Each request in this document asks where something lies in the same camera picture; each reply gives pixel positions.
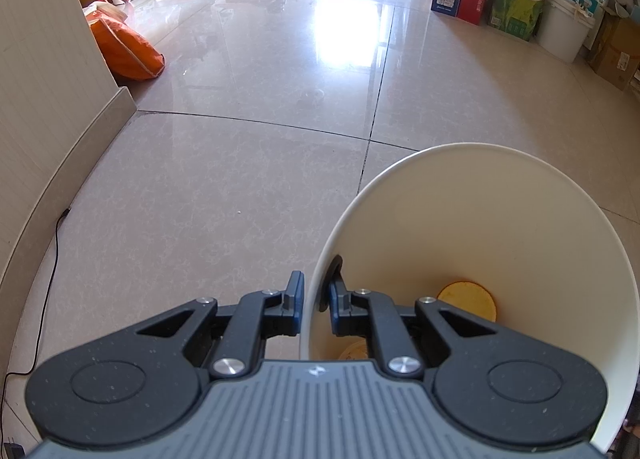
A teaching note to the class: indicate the orange half peel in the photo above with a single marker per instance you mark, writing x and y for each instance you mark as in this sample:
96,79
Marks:
353,352
467,301

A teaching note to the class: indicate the white plastic trash bin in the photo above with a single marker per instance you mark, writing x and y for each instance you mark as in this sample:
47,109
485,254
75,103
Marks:
480,219

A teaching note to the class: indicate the orange woven bag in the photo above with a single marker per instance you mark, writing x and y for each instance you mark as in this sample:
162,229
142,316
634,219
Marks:
127,46

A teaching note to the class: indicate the brown cardboard box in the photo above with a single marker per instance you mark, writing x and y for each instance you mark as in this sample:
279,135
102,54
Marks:
617,46

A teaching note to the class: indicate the white plastic bucket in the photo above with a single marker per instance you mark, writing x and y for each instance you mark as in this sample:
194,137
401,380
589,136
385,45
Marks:
565,29

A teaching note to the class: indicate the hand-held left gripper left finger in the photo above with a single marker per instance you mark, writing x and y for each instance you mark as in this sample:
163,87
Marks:
296,295

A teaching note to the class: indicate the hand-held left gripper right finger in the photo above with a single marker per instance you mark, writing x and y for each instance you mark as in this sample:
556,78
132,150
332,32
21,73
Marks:
336,313

